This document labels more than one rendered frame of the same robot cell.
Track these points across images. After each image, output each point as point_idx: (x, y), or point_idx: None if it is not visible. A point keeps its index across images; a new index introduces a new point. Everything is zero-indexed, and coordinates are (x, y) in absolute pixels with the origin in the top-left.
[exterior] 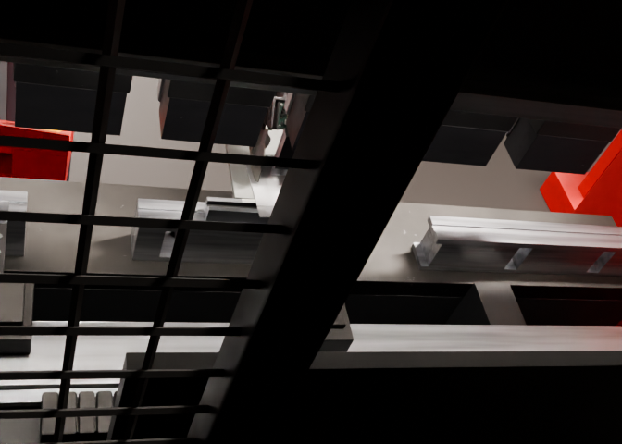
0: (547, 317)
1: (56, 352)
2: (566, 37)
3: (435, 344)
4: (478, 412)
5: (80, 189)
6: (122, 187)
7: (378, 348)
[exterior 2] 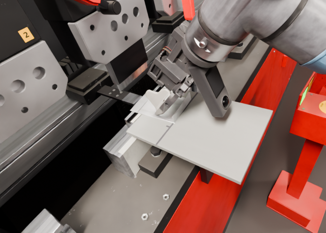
0: None
1: (148, 36)
2: None
3: (25, 134)
4: None
5: (241, 79)
6: (236, 93)
7: (55, 109)
